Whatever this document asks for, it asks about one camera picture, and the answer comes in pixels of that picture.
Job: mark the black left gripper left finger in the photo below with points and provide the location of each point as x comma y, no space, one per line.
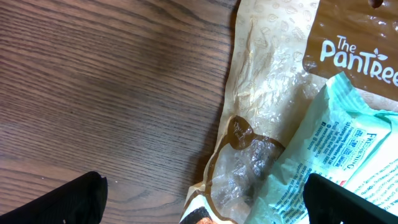
81,201

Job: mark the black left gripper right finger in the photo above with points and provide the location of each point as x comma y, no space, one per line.
329,203

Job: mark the mint green wet wipes pack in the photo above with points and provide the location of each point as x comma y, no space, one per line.
335,137

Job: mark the brown snack packet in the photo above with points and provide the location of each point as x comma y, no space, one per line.
285,52

